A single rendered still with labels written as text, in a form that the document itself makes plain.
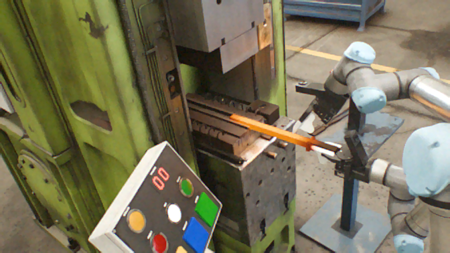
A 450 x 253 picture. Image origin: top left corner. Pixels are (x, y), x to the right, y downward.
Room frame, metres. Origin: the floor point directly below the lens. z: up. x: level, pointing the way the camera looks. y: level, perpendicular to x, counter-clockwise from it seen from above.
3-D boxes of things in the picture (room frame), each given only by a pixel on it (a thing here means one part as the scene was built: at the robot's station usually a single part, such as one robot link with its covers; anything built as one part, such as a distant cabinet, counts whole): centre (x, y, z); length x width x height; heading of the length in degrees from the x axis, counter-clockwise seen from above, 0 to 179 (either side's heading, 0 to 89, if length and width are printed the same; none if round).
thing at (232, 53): (1.37, 0.06, 1.32); 0.42 x 0.20 x 0.10; 46
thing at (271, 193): (1.41, 0.03, 0.69); 0.56 x 0.38 x 0.45; 46
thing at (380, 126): (1.50, -0.63, 0.71); 0.40 x 0.30 x 0.02; 131
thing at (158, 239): (0.64, 0.20, 1.09); 0.05 x 0.03 x 0.04; 136
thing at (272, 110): (1.39, -0.17, 0.95); 0.12 x 0.08 x 0.06; 46
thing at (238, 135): (1.37, 0.06, 0.96); 0.42 x 0.20 x 0.09; 46
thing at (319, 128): (1.65, -0.65, 0.73); 0.60 x 0.04 x 0.01; 124
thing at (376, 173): (0.89, -0.46, 0.99); 0.08 x 0.05 x 0.08; 136
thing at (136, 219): (0.65, 0.24, 1.16); 0.05 x 0.03 x 0.04; 136
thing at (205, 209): (0.81, 0.09, 1.01); 0.07 x 0.05 x 0.07; 161
